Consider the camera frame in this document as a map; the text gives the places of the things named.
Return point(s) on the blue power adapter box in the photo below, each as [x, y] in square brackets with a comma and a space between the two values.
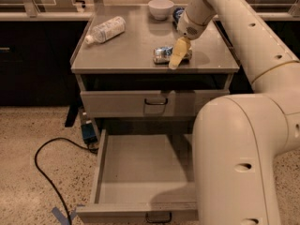
[88, 133]

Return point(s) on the grey metal drawer cabinet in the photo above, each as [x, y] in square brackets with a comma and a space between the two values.
[125, 63]

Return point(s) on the blue floor tape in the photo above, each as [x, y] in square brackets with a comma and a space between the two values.
[63, 219]

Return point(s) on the blue pepsi can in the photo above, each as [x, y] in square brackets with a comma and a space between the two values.
[177, 13]

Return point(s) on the white ceramic bowl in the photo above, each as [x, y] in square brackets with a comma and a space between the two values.
[161, 9]

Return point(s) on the open middle drawer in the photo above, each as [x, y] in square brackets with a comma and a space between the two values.
[142, 178]

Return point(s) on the clear plastic water bottle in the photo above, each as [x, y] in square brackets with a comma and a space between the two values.
[106, 30]

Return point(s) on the closed top drawer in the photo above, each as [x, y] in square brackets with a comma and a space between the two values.
[155, 103]

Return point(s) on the dark counter cabinet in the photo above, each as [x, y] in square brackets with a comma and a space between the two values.
[34, 63]

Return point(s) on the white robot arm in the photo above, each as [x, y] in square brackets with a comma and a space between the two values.
[236, 137]

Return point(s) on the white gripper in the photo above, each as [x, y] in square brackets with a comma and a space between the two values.
[188, 26]

